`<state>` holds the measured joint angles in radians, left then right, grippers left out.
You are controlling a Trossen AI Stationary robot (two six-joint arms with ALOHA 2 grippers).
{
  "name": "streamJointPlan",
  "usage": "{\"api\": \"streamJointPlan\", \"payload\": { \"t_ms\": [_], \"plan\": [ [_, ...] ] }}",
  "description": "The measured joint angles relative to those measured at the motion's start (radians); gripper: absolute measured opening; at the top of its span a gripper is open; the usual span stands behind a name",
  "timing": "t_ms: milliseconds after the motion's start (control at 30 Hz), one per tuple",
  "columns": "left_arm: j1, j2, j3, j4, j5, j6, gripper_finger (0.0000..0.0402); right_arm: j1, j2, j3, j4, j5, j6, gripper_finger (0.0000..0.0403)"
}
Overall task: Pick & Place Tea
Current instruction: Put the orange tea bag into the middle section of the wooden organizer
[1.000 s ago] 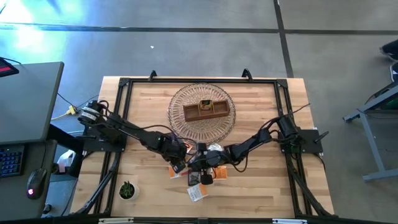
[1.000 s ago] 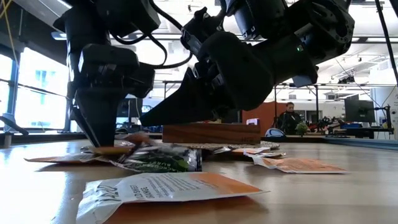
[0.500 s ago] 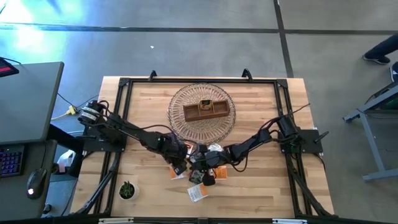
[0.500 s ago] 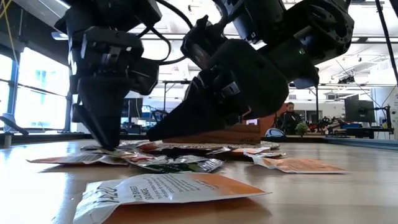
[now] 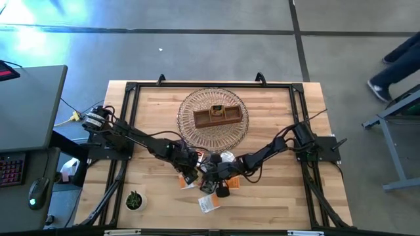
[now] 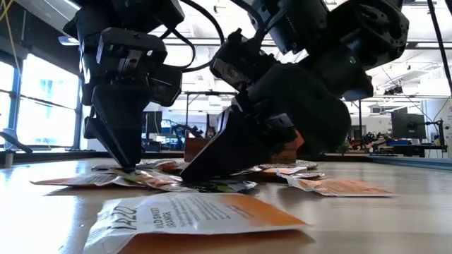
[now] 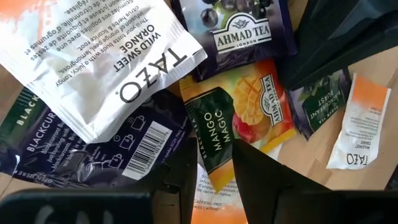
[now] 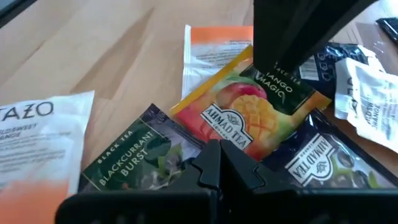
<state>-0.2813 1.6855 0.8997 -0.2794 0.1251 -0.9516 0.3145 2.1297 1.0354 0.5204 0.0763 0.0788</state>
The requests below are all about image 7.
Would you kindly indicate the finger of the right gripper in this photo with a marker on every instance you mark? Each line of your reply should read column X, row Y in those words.
column 326, row 62
column 342, row 21

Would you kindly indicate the Ahmad mango magic tea packet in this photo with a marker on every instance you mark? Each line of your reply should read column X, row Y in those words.
column 248, row 102

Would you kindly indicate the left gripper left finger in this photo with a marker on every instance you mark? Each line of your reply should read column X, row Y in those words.
column 188, row 174

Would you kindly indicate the white orange Tazo tea packet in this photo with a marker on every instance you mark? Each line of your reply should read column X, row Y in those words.
column 93, row 62
column 360, row 124
column 217, row 202

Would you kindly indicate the Ahmad blackcurrant burst tea packet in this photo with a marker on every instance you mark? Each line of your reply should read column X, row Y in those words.
column 320, row 105
column 77, row 149
column 242, row 37

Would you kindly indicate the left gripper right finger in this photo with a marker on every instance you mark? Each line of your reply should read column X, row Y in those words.
column 258, row 180

